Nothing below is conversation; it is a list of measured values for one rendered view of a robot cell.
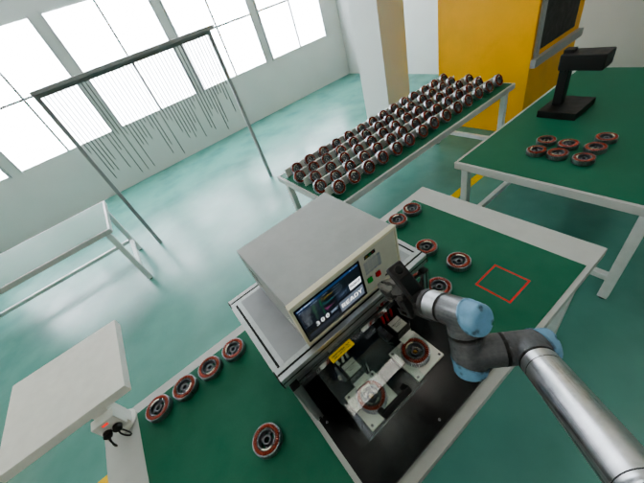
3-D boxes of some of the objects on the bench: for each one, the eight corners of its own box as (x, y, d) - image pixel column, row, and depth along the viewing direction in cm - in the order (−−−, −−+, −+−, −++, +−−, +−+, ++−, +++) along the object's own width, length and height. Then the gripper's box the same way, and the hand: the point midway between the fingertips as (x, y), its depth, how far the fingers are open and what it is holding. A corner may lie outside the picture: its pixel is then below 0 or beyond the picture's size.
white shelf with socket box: (200, 430, 122) (124, 384, 93) (112, 506, 110) (-8, 481, 81) (180, 370, 146) (114, 319, 117) (105, 426, 135) (11, 385, 106)
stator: (436, 354, 116) (436, 349, 113) (417, 374, 112) (417, 369, 110) (413, 335, 123) (412, 331, 121) (395, 354, 120) (394, 350, 117)
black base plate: (498, 361, 111) (499, 358, 109) (378, 505, 91) (377, 504, 89) (402, 294, 144) (401, 292, 142) (297, 389, 124) (295, 387, 122)
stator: (254, 431, 116) (250, 427, 113) (281, 420, 116) (277, 417, 114) (257, 464, 107) (252, 462, 105) (286, 452, 108) (282, 449, 105)
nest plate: (444, 355, 116) (444, 354, 115) (418, 382, 111) (418, 380, 110) (413, 332, 126) (412, 330, 125) (388, 356, 121) (388, 354, 121)
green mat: (586, 265, 129) (586, 265, 129) (507, 361, 110) (507, 361, 110) (413, 199, 195) (413, 199, 195) (345, 252, 176) (345, 252, 176)
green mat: (378, 517, 89) (378, 517, 88) (195, 740, 69) (195, 740, 69) (249, 327, 155) (249, 327, 154) (137, 413, 135) (136, 413, 135)
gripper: (425, 329, 77) (378, 307, 96) (448, 307, 80) (397, 289, 99) (412, 303, 74) (366, 287, 93) (436, 282, 77) (385, 269, 96)
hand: (380, 282), depth 94 cm, fingers closed
